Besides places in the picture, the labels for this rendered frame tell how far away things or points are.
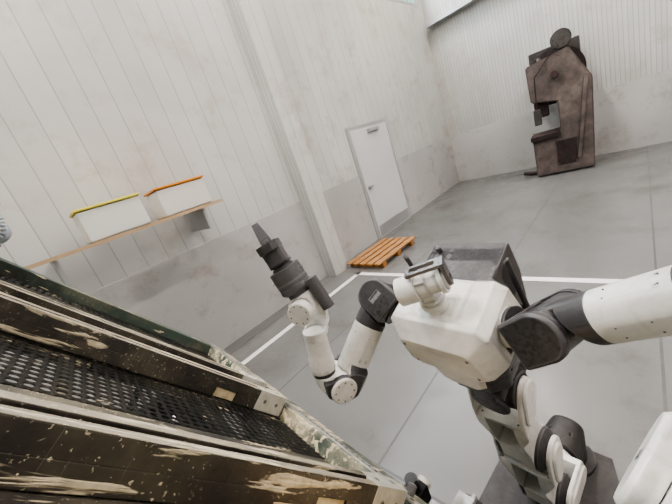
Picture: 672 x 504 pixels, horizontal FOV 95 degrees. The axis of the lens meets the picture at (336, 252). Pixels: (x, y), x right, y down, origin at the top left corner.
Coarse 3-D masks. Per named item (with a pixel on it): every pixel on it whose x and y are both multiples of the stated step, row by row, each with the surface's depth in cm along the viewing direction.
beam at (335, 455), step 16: (208, 352) 192; (240, 368) 159; (288, 400) 135; (288, 416) 118; (304, 432) 108; (320, 432) 105; (320, 448) 101; (336, 448) 97; (352, 448) 104; (336, 464) 94; (352, 464) 90; (416, 496) 85
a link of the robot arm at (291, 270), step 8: (272, 240) 77; (264, 248) 77; (272, 248) 77; (280, 248) 80; (264, 256) 78; (272, 256) 79; (280, 256) 79; (288, 256) 83; (272, 264) 79; (280, 264) 80; (288, 264) 81; (296, 264) 81; (280, 272) 79; (288, 272) 79; (296, 272) 80; (304, 272) 82; (272, 280) 81; (280, 280) 79; (288, 280) 79; (280, 288) 81
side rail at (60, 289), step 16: (0, 272) 135; (16, 272) 138; (32, 272) 142; (48, 288) 145; (64, 288) 149; (96, 304) 157; (112, 304) 164; (128, 320) 165; (144, 320) 170; (176, 336) 180
